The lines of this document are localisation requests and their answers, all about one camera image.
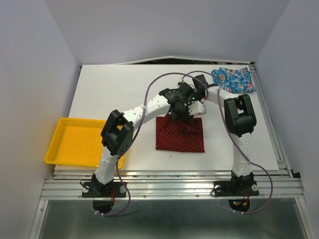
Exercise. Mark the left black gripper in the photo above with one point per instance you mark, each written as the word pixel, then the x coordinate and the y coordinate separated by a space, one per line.
pixel 185 115

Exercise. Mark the red polka dot skirt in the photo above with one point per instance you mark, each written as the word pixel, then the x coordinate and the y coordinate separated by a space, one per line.
pixel 179 135

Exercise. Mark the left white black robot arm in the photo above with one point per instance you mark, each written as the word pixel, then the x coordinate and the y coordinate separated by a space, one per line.
pixel 121 128

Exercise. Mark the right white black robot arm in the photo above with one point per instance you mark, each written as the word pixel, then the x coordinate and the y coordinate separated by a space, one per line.
pixel 239 119

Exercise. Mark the blue floral folded skirt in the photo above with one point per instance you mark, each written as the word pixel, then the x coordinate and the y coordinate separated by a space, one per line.
pixel 234 81

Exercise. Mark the yellow plastic tray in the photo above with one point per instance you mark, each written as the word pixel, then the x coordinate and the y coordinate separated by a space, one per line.
pixel 76 142

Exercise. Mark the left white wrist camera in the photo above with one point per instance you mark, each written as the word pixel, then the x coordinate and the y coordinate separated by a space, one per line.
pixel 197 108

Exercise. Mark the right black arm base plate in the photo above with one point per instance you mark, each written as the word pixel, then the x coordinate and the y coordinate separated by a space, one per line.
pixel 232 189

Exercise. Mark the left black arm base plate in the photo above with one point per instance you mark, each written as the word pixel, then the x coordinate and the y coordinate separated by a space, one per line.
pixel 119 190

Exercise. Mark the aluminium frame rail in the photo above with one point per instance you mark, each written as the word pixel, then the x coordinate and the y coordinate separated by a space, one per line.
pixel 164 185

